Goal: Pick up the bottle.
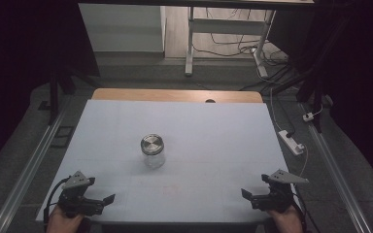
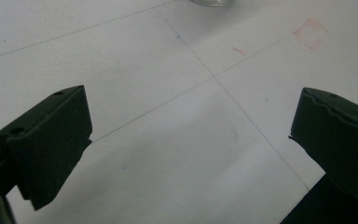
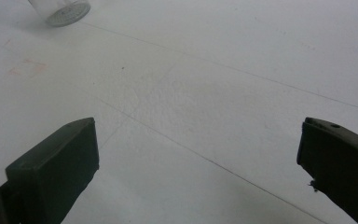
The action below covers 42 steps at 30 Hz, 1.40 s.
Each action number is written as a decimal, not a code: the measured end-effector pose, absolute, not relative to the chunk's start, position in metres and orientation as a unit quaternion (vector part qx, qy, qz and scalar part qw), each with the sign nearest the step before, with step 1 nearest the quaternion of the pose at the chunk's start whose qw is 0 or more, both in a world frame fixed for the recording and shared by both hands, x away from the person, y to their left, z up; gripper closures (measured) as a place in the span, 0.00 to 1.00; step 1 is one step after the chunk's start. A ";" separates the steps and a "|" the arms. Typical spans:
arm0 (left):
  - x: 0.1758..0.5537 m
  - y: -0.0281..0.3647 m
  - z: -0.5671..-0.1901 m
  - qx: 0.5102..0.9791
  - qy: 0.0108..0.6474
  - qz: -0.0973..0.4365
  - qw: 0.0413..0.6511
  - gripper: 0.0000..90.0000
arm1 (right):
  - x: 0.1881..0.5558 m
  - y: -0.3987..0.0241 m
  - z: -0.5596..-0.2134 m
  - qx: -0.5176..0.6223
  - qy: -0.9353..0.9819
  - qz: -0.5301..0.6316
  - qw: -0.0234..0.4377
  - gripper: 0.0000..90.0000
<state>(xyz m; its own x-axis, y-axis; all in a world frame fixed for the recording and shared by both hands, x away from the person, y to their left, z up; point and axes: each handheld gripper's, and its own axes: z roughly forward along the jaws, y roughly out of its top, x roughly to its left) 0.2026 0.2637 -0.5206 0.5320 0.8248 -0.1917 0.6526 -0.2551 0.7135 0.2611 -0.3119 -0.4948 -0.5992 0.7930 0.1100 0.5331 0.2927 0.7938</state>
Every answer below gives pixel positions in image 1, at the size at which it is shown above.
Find dark curtain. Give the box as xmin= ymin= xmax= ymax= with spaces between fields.
xmin=268 ymin=0 xmax=373 ymax=197
xmin=0 ymin=0 xmax=101 ymax=179

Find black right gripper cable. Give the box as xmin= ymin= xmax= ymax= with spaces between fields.
xmin=290 ymin=190 xmax=322 ymax=233

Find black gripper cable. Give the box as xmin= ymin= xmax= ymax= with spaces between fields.
xmin=43 ymin=175 xmax=72 ymax=225
xmin=290 ymin=190 xmax=322 ymax=233

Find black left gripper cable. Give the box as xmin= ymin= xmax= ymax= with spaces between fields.
xmin=43 ymin=175 xmax=72 ymax=225

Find white desk frame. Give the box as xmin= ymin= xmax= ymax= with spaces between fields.
xmin=184 ymin=6 xmax=277 ymax=79

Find black floor cables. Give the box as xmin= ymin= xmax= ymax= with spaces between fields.
xmin=192 ymin=8 xmax=300 ymax=93

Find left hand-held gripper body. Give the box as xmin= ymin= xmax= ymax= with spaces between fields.
xmin=57 ymin=170 xmax=107 ymax=218

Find thin white cable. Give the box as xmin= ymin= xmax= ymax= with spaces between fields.
xmin=269 ymin=86 xmax=309 ymax=187

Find white foam board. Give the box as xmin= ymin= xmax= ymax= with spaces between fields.
xmin=35 ymin=99 xmax=307 ymax=225

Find person's left hand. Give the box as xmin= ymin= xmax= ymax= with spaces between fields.
xmin=46 ymin=205 xmax=85 ymax=233

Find black floor bracket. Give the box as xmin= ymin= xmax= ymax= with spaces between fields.
xmin=50 ymin=125 xmax=76 ymax=150

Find silver metal jar lid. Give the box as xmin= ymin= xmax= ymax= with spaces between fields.
xmin=140 ymin=133 xmax=165 ymax=156

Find white power strip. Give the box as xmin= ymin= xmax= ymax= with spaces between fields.
xmin=278 ymin=129 xmax=306 ymax=156

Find clear glass jar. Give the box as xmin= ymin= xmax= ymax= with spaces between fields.
xmin=141 ymin=134 xmax=167 ymax=170

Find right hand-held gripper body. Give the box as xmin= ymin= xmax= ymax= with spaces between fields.
xmin=251 ymin=169 xmax=310 ymax=215

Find metal floor rail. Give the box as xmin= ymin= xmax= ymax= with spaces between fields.
xmin=0 ymin=105 xmax=71 ymax=233
xmin=299 ymin=102 xmax=373 ymax=233

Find wooden table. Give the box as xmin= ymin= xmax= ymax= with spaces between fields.
xmin=90 ymin=87 xmax=264 ymax=105

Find black stand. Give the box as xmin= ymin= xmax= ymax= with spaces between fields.
xmin=38 ymin=69 xmax=77 ymax=126

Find person's right hand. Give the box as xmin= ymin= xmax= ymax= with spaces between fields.
xmin=266 ymin=205 xmax=304 ymax=233

